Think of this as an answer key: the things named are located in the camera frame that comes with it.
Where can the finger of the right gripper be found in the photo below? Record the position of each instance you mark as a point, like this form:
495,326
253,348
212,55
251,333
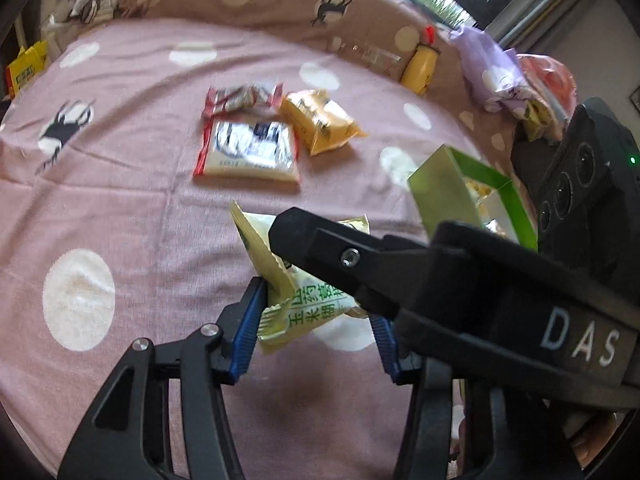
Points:
383,274

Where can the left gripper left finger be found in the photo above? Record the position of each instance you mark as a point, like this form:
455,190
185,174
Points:
157,393

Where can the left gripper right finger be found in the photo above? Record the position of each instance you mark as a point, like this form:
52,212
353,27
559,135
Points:
510,436

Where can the pale yellow snack pack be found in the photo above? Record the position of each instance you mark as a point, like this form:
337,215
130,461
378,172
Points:
298,303

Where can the orange yellow biscuit pack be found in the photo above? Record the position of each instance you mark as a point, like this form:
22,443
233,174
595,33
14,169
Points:
319,121

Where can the red white candy wrapper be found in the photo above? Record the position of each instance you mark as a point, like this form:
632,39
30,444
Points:
222,102

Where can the green white cardboard box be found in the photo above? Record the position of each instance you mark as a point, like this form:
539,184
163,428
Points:
452,186

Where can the white red milk snack pack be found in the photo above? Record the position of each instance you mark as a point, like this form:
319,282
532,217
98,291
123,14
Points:
262,150

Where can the yellow bottle red cap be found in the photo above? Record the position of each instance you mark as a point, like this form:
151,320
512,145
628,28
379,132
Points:
420,70

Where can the clear plastic bottle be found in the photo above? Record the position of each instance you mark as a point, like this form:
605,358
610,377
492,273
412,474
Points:
373,58

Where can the purple dotted cloth bundle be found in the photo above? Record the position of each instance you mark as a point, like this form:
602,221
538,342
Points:
494,79

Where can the pink dotted bed sheet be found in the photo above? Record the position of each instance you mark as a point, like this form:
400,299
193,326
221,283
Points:
105,234

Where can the brown dotted bolster pillow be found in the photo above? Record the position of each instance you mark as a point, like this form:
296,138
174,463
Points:
300,5

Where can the yellow carton box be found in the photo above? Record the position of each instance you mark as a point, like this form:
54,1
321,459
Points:
27,65

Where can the striped white cloth pile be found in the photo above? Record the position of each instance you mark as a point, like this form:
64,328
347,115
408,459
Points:
80,12

